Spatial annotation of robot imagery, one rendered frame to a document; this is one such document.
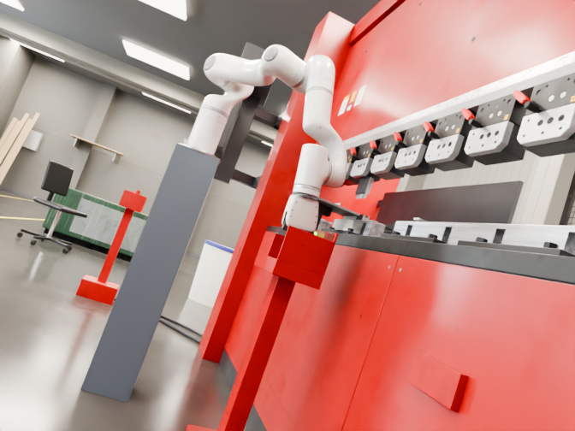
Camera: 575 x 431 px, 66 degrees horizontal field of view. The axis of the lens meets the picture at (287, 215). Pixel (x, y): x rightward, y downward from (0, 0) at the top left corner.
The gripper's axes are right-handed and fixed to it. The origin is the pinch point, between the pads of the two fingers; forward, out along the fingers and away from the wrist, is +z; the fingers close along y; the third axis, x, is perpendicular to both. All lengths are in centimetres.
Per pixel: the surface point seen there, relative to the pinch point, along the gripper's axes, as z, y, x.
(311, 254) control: 1.5, -3.6, 4.9
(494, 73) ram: -62, -40, 26
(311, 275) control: 7.7, -5.2, 4.7
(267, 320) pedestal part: 23.8, 2.5, -3.0
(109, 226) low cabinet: 15, 54, -497
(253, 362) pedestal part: 36.8, 3.8, -3.5
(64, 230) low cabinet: 32, 104, -505
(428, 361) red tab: 19, -15, 49
